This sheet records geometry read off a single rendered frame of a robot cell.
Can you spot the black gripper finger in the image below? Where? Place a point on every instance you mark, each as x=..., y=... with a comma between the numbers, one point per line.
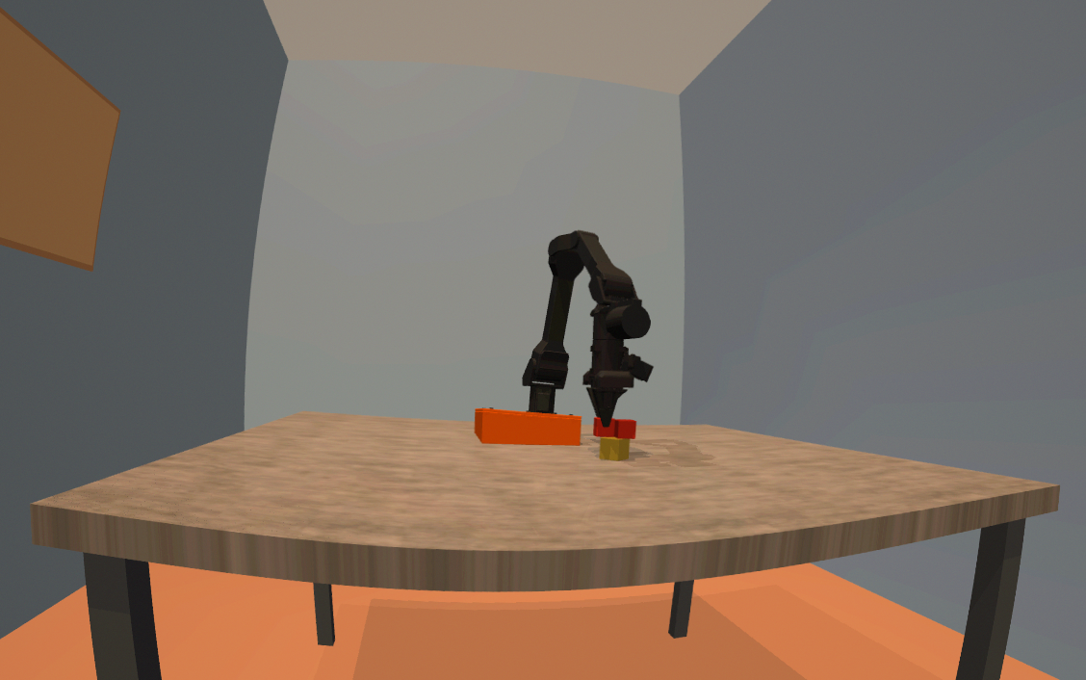
x=591, y=395
x=606, y=400

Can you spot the yellow cube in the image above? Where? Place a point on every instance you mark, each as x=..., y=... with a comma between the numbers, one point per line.
x=614, y=449

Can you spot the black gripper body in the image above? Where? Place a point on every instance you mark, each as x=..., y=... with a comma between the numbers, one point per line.
x=606, y=362

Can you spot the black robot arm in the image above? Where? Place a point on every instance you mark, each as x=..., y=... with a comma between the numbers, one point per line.
x=617, y=316

